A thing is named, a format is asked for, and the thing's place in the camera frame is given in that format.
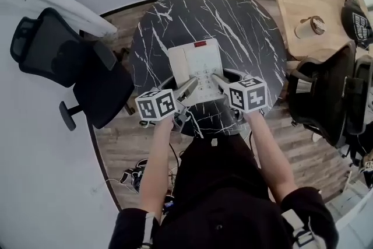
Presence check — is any dark office chair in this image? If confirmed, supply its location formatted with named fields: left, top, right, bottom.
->
left=353, top=54, right=373, bottom=135

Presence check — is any black office chair grey frame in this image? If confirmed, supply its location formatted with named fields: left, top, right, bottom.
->
left=286, top=40, right=358, bottom=147

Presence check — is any black mesh office chair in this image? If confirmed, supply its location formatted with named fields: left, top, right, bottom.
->
left=9, top=6, right=135, bottom=132

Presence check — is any black and white floor device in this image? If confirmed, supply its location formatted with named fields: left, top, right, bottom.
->
left=119, top=158, right=148, bottom=194

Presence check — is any person's black clothed torso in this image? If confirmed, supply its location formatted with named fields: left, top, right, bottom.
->
left=108, top=133, right=339, bottom=249

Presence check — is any person's right forearm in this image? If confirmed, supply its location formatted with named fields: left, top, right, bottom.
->
left=243, top=110, right=298, bottom=205

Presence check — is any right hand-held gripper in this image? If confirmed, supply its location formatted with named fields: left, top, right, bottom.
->
left=210, top=68, right=269, bottom=121

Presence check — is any tangle of floor cables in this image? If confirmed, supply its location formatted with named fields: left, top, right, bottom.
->
left=104, top=141, right=183, bottom=215

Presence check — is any black printed cap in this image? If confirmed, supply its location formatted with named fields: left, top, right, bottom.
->
left=340, top=0, right=373, bottom=49

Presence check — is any white desk telephone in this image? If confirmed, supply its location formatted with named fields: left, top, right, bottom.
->
left=167, top=38, right=224, bottom=103

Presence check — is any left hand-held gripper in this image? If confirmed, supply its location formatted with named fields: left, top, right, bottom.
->
left=135, top=76, right=199, bottom=128

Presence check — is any person's left forearm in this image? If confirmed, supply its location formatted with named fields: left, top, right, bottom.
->
left=137, top=117, right=175, bottom=215

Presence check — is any white shoulder strap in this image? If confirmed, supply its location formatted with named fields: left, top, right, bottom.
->
left=142, top=212, right=156, bottom=249
left=280, top=209, right=317, bottom=249

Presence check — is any white cup with lid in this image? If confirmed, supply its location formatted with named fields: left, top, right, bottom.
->
left=294, top=15, right=327, bottom=39

